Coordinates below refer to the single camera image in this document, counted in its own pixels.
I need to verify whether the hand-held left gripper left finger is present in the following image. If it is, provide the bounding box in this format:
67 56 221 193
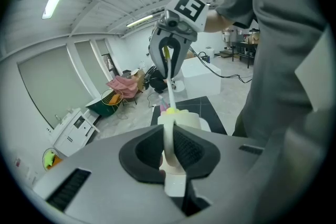
33 124 190 221

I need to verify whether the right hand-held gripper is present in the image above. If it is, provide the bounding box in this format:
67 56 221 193
148 0 209 80

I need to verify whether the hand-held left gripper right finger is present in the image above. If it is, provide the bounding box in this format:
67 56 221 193
173 124 266 216

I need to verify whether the yellow sponge brush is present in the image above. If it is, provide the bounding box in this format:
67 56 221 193
160 45 190 116

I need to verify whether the cream cup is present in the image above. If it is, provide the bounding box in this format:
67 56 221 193
156 110 203 175

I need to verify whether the person's right forearm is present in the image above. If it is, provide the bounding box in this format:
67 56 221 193
204 9 234 34

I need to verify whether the black bathtub faucet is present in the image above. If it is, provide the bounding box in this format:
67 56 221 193
198 51 211 63

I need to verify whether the white rectangular bathtub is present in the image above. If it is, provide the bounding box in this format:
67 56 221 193
181 58 222 99

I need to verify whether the black sink cabinet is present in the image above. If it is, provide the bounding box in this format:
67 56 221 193
151 95 228 137

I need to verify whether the short ceiling tube light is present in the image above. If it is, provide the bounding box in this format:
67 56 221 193
125 14 154 27

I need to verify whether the white vanity cabinet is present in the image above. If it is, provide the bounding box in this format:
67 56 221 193
49 107 100 158

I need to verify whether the pink soap bottle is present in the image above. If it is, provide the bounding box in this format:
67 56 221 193
158 95 169 113

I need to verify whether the green star pillow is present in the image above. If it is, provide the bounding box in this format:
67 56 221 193
44 152 55 168

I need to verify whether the dark green bathtub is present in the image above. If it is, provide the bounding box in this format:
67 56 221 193
85 98 118 118

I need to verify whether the pink folding chair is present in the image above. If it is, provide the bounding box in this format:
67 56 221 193
106 75 140 105

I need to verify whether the black work table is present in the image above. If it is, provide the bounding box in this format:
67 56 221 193
230 40 260 69

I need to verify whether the person in grey clothes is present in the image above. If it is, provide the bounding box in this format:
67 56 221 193
215 0 331 224

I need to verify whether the gold wire chair green pillow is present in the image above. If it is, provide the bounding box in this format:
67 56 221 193
41 147 64 171

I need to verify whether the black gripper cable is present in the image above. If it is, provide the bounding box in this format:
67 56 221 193
188 47 253 84

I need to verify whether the gold wire chair orange cushion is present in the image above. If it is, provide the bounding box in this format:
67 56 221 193
101 88 124 107

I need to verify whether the brown cardboard box by wall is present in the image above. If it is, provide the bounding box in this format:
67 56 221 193
246 34 260 47

